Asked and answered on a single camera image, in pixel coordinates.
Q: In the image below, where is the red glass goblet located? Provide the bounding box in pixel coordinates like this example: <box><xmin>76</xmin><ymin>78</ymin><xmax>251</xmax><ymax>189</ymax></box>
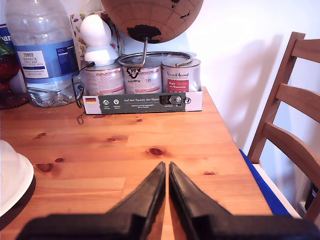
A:
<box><xmin>0</xmin><ymin>53</ymin><xmax>30</xmax><ymax>110</ymax></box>

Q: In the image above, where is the tin can recycling symbol label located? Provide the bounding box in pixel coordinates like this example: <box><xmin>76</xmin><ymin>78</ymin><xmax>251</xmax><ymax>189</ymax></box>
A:
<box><xmin>118</xmin><ymin>53</ymin><xmax>163</xmax><ymax>95</ymax></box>

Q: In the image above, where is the blue seat cushion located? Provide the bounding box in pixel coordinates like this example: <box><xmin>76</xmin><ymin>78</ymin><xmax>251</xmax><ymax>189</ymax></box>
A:
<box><xmin>238</xmin><ymin>148</ymin><xmax>292</xmax><ymax>217</ymax></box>

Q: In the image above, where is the blue Ciobar packet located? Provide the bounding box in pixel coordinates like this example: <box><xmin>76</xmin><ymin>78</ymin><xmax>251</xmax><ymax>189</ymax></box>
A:
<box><xmin>0</xmin><ymin>23</ymin><xmax>13</xmax><ymax>51</ymax></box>

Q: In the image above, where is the tin can red label panel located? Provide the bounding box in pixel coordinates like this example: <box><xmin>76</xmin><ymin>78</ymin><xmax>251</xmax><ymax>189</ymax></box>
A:
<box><xmin>161</xmin><ymin>58</ymin><xmax>203</xmax><ymax>93</ymax></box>

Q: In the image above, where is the white round security camera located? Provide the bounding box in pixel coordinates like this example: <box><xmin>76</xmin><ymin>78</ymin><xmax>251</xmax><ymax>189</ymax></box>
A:
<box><xmin>79</xmin><ymin>14</ymin><xmax>118</xmax><ymax>67</ymax></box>

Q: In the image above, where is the tin can pink white label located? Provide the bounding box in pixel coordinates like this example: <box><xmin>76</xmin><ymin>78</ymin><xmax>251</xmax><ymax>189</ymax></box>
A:
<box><xmin>82</xmin><ymin>63</ymin><xmax>125</xmax><ymax>96</ymax></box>

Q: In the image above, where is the wooden chair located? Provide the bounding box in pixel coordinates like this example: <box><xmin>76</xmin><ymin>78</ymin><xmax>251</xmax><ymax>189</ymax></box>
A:
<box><xmin>247</xmin><ymin>31</ymin><xmax>320</xmax><ymax>223</ymax></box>

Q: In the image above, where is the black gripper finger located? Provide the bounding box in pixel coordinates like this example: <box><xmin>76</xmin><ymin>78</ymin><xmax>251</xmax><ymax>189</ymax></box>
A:
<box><xmin>106</xmin><ymin>161</ymin><xmax>167</xmax><ymax>240</ymax></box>
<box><xmin>169</xmin><ymin>161</ymin><xmax>233</xmax><ymax>240</ymax></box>

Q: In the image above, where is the large clear water bottle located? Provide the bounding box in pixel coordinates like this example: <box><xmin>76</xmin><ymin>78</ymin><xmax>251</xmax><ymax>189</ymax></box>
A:
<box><xmin>5</xmin><ymin>0</ymin><xmax>81</xmax><ymax>108</ymax></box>

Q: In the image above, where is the white green cardboard can tray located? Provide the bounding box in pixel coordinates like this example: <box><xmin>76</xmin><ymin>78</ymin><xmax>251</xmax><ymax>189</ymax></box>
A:
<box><xmin>82</xmin><ymin>90</ymin><xmax>204</xmax><ymax>115</ymax></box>

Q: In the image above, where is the clear plastic dome red handle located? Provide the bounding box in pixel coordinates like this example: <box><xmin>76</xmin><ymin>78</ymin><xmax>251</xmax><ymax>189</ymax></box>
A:
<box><xmin>0</xmin><ymin>139</ymin><xmax>35</xmax><ymax>203</ymax></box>

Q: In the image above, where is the cork globe on metal stand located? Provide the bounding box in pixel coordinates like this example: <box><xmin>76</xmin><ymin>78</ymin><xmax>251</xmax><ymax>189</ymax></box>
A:
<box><xmin>99</xmin><ymin>0</ymin><xmax>205</xmax><ymax>68</ymax></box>

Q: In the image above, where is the thin black camera cable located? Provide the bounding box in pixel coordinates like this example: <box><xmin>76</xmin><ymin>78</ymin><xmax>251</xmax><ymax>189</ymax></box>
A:
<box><xmin>70</xmin><ymin>61</ymin><xmax>96</xmax><ymax>125</ymax></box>

